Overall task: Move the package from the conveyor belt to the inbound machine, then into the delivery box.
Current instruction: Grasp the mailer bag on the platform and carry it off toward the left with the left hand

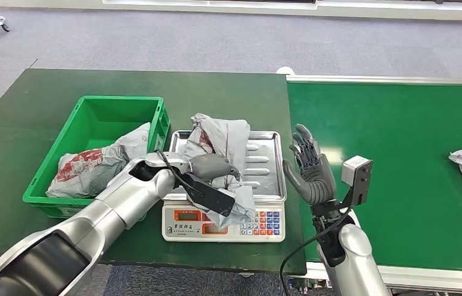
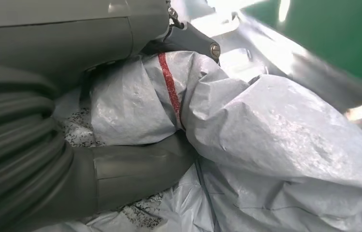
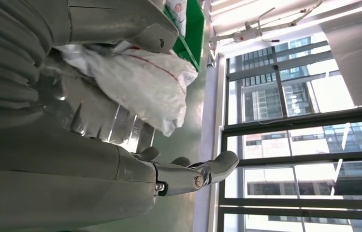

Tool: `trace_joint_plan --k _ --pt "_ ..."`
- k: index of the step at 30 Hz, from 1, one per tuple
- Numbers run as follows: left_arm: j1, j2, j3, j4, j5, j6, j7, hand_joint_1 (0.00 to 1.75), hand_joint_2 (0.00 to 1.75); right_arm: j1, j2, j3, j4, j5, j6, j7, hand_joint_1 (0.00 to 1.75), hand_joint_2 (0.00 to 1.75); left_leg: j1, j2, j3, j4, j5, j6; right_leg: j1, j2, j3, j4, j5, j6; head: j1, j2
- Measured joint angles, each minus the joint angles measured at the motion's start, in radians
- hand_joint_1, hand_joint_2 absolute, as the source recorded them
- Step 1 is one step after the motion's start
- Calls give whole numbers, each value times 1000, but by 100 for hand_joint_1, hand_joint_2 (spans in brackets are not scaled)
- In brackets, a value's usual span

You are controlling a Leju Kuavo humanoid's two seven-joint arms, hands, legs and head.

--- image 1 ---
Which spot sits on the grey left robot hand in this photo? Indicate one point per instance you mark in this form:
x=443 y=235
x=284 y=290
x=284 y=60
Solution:
x=212 y=165

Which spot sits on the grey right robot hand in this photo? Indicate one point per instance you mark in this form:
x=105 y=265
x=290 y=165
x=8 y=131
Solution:
x=316 y=179

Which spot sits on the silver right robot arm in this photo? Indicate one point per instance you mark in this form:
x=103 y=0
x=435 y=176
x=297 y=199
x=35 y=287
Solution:
x=357 y=261

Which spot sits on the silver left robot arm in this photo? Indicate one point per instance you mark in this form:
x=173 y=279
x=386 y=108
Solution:
x=104 y=216

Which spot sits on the green conveyor belt machine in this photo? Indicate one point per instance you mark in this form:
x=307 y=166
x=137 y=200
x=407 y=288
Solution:
x=398 y=163

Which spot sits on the white conveyor roller end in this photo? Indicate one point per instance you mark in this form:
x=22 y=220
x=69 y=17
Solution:
x=285 y=70

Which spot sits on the grey mailer package red print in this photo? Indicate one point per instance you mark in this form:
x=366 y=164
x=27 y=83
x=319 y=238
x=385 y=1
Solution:
x=87 y=171

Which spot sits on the electronic scale with steel tray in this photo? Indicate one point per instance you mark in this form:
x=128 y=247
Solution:
x=263 y=163

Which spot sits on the green plastic crate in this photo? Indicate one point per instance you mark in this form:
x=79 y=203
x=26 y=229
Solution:
x=100 y=118

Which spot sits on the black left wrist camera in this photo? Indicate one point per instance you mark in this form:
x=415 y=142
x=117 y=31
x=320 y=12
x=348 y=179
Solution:
x=210 y=198

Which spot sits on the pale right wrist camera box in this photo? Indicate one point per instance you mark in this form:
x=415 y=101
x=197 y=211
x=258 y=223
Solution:
x=355 y=171

